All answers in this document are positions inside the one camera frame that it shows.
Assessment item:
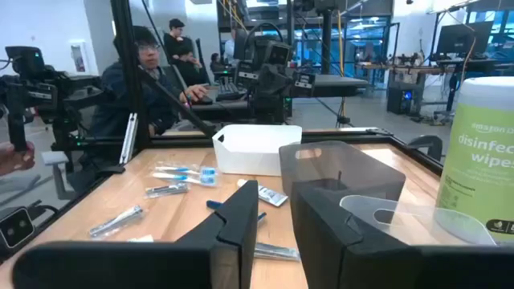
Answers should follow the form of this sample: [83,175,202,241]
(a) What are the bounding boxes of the black table-level camera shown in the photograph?
[0,206,36,260]

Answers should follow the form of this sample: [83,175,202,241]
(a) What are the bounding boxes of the long bagged silver item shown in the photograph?
[88,205,145,239]

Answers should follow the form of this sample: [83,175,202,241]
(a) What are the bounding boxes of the bagged green toothbrush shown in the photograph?
[253,242,301,263]

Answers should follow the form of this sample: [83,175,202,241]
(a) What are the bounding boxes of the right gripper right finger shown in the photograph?
[290,182,514,289]

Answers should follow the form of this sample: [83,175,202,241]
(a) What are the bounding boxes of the silver aluminium bracket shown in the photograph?
[119,112,139,165]

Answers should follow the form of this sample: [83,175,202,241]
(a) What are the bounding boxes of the seated person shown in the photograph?
[86,26,209,137]

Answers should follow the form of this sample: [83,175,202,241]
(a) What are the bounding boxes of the black diagonal frame brace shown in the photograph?
[138,67,218,138]

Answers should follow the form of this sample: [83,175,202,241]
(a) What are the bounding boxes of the green disinfecting wipes canister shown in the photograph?
[435,75,514,244]

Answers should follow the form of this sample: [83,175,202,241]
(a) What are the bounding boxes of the black computer tower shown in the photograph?
[386,81,422,116]

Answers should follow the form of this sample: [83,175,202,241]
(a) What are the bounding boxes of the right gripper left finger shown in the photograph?
[10,180,259,289]

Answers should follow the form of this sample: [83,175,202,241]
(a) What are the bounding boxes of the wall poster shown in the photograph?
[70,42,88,73]

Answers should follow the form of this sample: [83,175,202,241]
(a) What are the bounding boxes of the grey translucent plastic bin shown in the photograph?
[279,140,406,210]

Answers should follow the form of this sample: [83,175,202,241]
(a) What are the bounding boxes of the person's hand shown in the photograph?
[0,140,36,177]

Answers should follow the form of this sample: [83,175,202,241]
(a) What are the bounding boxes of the white plastic bin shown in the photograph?
[211,124,303,177]

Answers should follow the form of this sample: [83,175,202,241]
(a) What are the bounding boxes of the wooden workbench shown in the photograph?
[357,59,514,76]

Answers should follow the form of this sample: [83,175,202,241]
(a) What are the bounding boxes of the black computer monitor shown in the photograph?
[435,20,494,55]

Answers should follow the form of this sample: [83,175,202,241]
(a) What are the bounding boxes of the grey stool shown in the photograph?
[41,150,77,201]

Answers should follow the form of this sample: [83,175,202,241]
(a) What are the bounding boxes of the small bagged silver item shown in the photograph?
[144,182,190,199]

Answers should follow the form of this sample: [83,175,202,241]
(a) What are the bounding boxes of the bagged blue toothbrush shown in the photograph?
[150,171,220,188]
[154,163,220,178]

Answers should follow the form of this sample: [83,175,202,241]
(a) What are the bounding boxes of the black keyboard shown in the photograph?
[216,82,247,101]

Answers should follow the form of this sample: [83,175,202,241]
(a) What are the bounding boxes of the black frame post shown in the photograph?
[110,0,152,150]

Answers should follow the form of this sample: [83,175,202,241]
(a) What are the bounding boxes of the black office chair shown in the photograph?
[407,134,444,162]

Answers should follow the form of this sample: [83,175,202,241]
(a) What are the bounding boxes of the small white toothpaste tube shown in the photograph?
[236,178,289,208]

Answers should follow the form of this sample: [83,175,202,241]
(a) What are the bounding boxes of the black desk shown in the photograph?
[192,74,369,121]

